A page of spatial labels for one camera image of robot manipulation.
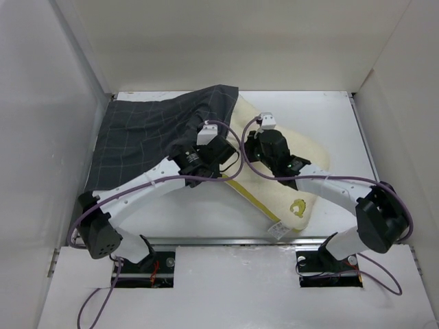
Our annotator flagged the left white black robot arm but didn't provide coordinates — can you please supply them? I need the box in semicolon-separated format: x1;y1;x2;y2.
77;136;237;272

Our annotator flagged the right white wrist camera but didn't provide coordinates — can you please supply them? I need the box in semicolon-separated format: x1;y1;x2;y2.
256;112;276;130

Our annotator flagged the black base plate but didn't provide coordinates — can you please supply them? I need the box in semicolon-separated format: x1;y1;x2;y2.
296;250;363;288
110;251;176;289

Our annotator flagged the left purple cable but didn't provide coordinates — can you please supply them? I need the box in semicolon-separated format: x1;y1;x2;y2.
67;120;248;326

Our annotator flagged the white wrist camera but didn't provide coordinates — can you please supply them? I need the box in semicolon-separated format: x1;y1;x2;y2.
196;123;218;146
256;112;276;130

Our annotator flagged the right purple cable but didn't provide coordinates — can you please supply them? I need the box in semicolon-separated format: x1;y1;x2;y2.
240;116;414;296

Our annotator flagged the white pillow care label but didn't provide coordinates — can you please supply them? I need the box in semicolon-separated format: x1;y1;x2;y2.
268;221;291;240

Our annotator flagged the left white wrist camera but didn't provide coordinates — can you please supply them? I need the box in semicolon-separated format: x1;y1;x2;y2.
196;123;218;146

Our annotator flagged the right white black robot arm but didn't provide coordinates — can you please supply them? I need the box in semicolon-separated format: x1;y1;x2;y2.
244;129;412;271

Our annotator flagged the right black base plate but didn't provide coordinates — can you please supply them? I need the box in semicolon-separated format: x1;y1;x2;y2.
296;250;363;288

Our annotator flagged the aluminium front rail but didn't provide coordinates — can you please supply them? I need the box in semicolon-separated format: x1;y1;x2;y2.
70;234;401;246

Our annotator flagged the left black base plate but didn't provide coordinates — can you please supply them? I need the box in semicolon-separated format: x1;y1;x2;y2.
110;251;176;289

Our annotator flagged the purple cable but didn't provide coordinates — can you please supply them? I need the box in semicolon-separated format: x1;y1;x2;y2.
240;116;414;296
67;120;248;326

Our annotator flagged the dark grey checked pillowcase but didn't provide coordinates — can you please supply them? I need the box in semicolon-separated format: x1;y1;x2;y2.
85;84;239;191

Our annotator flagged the cream yellow-edged pillow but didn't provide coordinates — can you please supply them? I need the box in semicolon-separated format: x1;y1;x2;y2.
226;95;330;230

